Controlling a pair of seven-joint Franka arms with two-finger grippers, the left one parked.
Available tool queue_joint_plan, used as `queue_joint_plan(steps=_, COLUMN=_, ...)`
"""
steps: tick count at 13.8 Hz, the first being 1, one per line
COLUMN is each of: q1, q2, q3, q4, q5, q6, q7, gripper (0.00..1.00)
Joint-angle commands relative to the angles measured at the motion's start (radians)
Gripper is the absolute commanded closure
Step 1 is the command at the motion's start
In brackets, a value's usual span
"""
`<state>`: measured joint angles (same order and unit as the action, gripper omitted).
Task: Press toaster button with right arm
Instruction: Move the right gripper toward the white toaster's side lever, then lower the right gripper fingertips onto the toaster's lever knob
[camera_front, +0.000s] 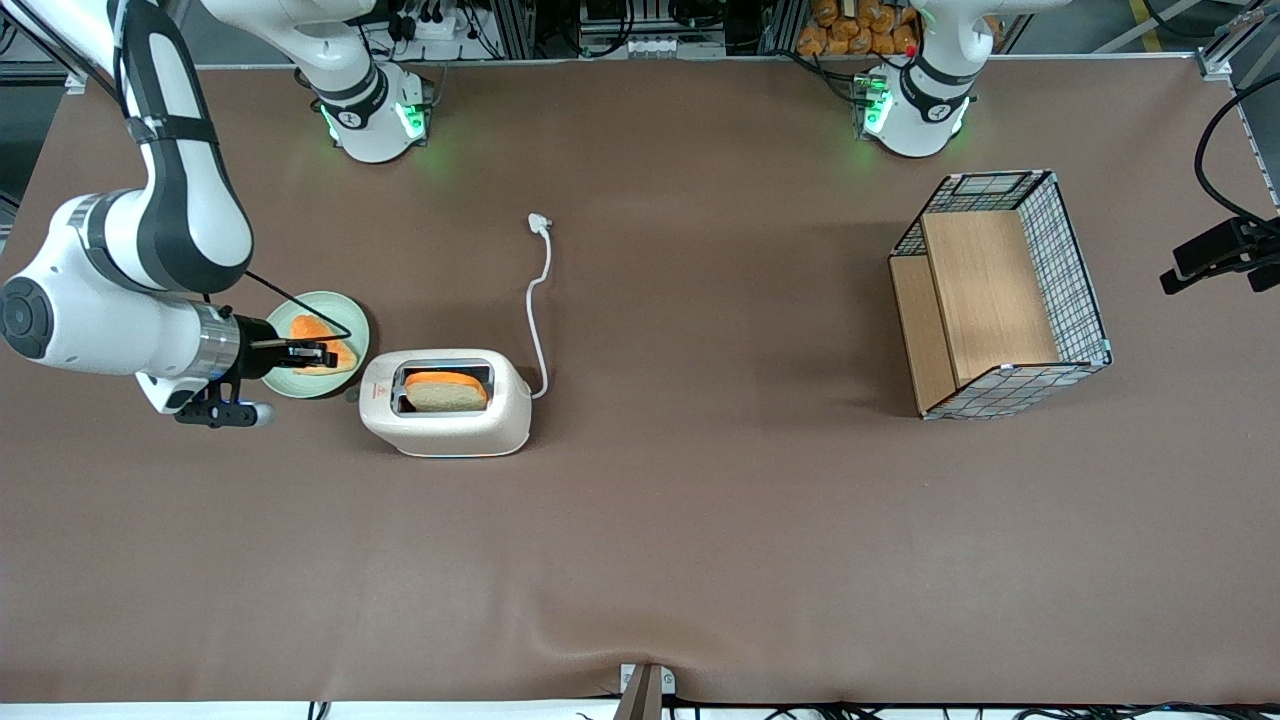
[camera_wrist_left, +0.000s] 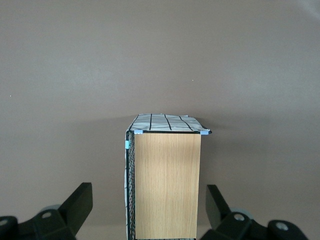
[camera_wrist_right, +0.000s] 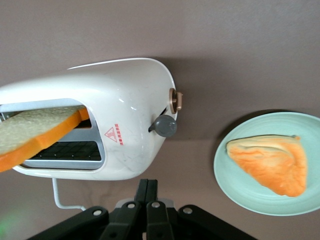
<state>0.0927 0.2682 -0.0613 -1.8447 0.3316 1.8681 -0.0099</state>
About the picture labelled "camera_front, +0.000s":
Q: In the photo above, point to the bread slice with orange crust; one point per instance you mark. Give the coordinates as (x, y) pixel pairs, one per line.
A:
(445, 392)

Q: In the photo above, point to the white two-slot toaster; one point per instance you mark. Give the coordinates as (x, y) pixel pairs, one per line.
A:
(450, 432)

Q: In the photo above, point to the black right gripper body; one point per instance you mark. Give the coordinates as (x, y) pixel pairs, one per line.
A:
(257, 347)

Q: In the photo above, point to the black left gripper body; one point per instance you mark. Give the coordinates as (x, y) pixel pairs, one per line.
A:
(1212, 252)

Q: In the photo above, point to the light wooden step shelf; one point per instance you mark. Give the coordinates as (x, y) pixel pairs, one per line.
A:
(985, 290)

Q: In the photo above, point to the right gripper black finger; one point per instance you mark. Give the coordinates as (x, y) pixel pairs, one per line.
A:
(305, 348)
(318, 361)

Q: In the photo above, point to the aluminium frame profile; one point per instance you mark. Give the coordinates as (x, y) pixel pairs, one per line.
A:
(1235, 40)

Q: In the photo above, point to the pale green round plate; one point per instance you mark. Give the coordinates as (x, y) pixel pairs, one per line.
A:
(350, 320)

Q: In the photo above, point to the bag of orange bread rolls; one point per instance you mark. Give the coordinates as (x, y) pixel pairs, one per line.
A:
(850, 30)

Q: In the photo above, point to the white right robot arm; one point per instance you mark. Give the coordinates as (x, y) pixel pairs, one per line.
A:
(180, 200)

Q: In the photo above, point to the white power strip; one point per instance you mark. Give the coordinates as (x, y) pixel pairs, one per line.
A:
(675, 46)

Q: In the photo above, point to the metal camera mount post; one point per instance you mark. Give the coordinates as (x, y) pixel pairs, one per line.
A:
(642, 695)

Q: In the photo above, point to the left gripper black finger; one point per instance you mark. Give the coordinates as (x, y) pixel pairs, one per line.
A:
(1266, 278)
(1180, 279)

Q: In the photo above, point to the triangular orange toast slice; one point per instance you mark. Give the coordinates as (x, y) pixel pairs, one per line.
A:
(345, 355)

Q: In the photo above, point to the white black-grid cloth liner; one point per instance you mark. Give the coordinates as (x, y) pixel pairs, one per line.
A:
(1010, 392)

